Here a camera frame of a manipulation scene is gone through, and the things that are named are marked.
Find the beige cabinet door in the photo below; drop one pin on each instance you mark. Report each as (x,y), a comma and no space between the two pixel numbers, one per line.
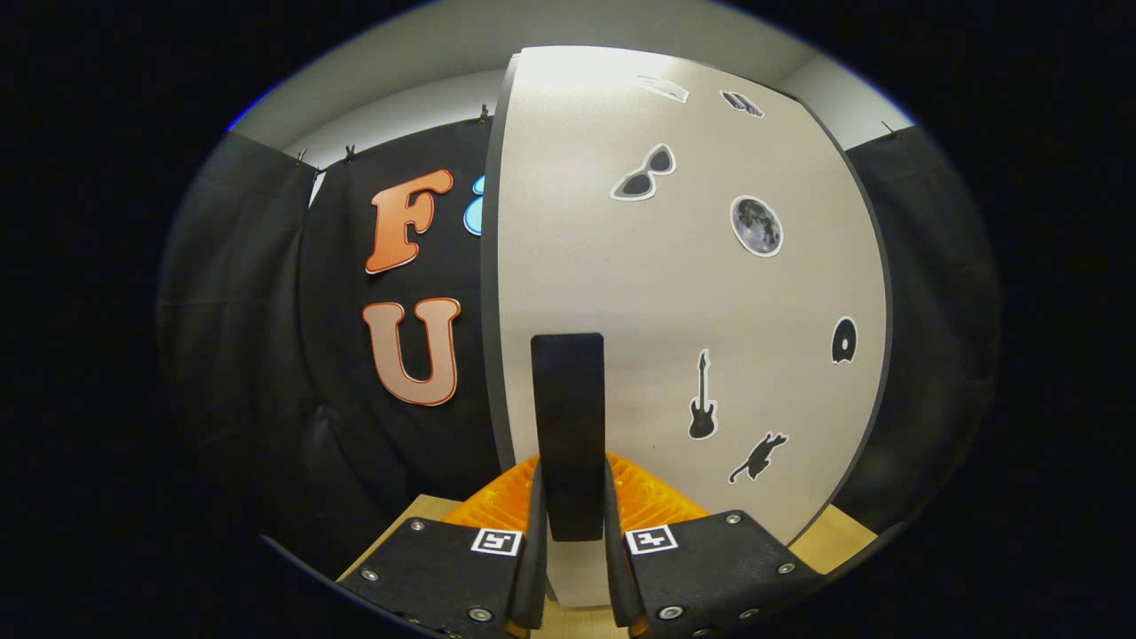
(621,293)

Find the grey cabinet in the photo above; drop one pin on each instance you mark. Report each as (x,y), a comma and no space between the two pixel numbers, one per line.
(490,266)

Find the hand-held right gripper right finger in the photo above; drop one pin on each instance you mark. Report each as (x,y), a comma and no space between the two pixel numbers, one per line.
(710,577)

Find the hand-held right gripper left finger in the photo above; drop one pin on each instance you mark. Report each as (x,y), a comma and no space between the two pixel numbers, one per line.
(444,577)

